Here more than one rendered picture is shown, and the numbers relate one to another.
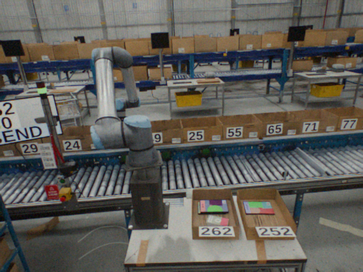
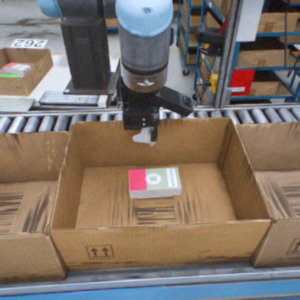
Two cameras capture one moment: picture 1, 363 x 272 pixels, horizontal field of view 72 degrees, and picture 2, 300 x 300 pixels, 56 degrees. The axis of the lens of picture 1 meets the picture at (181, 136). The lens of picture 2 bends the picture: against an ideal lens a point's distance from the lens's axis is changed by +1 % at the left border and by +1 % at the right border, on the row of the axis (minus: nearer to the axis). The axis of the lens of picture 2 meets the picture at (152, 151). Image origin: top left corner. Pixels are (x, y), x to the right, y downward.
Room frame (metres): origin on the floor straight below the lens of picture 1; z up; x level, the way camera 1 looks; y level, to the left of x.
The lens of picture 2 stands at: (2.80, 0.58, 1.46)
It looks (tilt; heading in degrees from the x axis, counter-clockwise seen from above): 40 degrees down; 180
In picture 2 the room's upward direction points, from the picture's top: straight up
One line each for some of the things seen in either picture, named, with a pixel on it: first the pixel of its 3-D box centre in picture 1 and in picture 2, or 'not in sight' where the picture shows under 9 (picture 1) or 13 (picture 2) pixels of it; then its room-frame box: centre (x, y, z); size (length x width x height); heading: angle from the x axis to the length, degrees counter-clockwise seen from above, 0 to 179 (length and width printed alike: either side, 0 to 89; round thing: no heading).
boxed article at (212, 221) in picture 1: (217, 222); (17, 69); (1.27, -0.20, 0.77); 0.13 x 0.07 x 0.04; 69
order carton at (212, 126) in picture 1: (200, 129); not in sight; (2.43, -0.20, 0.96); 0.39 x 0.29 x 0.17; 94
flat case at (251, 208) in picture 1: (257, 208); not in sight; (1.41, -0.51, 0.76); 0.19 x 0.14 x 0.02; 85
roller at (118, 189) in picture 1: (120, 179); not in sight; (1.92, 0.56, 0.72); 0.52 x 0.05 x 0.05; 4
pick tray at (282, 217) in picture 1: (263, 211); not in sight; (1.32, -0.51, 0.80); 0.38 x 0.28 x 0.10; 177
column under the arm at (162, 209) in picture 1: (147, 196); (88, 53); (1.39, 0.24, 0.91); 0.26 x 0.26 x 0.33; 89
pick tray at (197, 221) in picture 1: (213, 211); (15, 69); (1.34, -0.19, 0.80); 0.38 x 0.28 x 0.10; 176
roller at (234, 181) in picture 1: (228, 170); not in sight; (1.98, -0.41, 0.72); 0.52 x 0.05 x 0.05; 4
